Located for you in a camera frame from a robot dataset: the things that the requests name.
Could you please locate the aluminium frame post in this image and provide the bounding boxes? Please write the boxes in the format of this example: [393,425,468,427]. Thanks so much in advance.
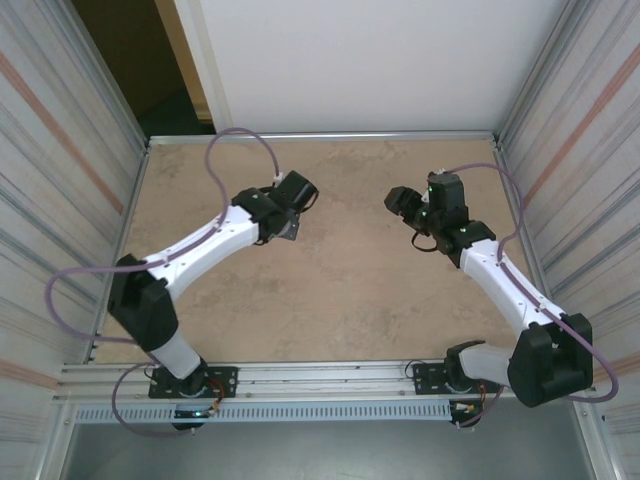
[47,0,151,146]
[492,0,596,146]

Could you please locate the grey metal shelf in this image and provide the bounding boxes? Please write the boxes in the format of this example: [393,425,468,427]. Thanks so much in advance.
[59,422,599,480]

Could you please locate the grey slotted cable duct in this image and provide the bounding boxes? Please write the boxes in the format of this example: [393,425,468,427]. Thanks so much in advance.
[72,402,454,425]

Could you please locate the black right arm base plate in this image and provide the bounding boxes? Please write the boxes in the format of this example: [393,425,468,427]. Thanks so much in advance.
[410,360,503,397]

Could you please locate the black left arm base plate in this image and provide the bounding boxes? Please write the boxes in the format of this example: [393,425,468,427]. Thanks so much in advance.
[148,366,239,400]

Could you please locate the long aluminium mounting rail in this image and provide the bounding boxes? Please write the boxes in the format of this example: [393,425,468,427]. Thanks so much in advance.
[52,355,600,405]

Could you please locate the aluminium table edge bar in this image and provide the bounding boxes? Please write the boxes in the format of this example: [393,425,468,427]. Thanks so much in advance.
[146,130,503,148]

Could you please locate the aluminium table side bar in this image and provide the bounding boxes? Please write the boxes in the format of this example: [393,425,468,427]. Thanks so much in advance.
[492,143,565,357]
[88,143,151,364]

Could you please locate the white door frame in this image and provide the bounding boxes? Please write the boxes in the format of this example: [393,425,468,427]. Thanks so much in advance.
[154,0,236,135]

